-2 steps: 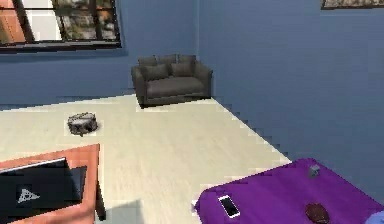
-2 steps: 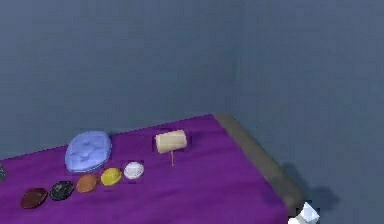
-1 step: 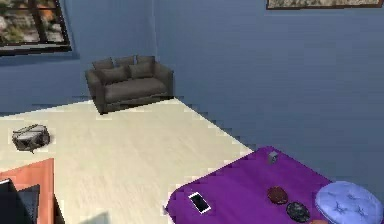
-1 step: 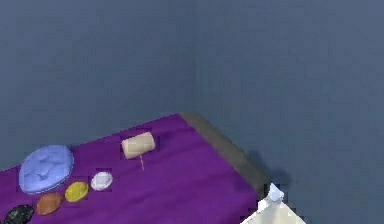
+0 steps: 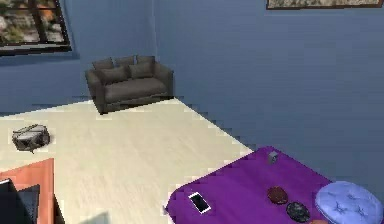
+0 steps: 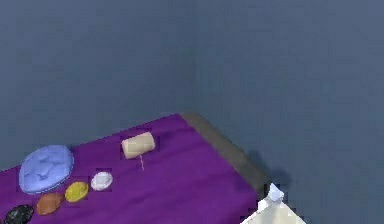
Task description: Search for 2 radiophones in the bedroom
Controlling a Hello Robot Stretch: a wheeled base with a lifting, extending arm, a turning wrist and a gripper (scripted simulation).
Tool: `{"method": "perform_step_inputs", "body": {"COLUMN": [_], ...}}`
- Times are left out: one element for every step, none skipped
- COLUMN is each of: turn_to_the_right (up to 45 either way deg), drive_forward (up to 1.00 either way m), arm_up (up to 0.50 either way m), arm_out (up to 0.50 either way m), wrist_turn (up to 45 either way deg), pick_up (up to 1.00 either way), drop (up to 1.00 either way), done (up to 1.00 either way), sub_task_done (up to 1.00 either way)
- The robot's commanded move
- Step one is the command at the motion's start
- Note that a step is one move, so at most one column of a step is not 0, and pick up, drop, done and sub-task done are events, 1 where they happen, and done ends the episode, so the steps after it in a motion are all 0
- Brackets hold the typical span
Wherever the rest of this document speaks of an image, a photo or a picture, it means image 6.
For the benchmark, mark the cream cylinder cushion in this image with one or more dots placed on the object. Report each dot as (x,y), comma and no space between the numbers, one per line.
(138,145)

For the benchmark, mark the purple bed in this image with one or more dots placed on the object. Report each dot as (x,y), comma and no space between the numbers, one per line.
(180,186)

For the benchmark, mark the white round cushion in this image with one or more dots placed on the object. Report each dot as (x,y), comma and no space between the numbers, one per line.
(101,181)

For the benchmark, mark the yellow round cushion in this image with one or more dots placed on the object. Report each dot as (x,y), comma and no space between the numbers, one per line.
(76,191)

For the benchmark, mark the round blue pillow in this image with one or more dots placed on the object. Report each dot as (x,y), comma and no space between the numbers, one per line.
(46,169)

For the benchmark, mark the orange round cushion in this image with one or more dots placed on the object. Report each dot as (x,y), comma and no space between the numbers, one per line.
(49,203)

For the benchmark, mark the black round cushion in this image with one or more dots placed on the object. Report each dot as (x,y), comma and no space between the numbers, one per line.
(19,214)

